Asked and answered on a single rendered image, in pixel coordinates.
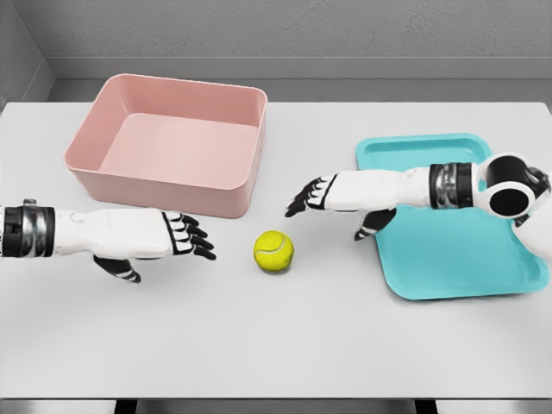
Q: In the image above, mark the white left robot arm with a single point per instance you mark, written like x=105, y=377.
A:
x=60, y=230

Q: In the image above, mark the pink plastic basket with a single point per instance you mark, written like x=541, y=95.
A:
x=172, y=142

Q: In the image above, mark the yellow tennis ball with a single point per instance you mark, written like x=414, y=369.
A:
x=274, y=251

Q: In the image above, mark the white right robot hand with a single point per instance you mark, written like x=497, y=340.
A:
x=349, y=192

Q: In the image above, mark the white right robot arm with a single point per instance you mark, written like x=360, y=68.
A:
x=470, y=187

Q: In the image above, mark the blue plastic tray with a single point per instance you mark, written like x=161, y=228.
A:
x=448, y=254

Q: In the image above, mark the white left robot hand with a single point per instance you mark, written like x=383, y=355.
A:
x=142, y=233

